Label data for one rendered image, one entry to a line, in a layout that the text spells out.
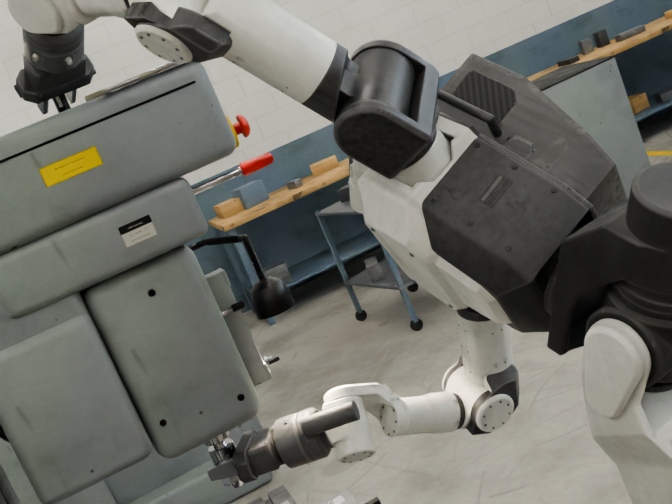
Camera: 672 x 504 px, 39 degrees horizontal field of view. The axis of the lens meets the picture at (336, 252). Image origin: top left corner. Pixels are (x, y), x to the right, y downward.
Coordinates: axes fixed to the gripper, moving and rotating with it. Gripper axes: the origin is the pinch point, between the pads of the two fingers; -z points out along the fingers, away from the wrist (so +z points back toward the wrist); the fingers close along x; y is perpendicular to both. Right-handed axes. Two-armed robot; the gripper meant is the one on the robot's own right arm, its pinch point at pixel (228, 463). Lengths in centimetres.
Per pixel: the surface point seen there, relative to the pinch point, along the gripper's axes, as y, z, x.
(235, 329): -21.5, 10.6, -2.7
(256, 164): -47, 26, 0
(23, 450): -21.6, -19.6, 22.4
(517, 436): 124, 25, -232
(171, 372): -21.7, 2.2, 10.0
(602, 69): 20, 136, -466
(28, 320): -39.3, -11.7, 17.7
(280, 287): -24.5, 19.5, -8.0
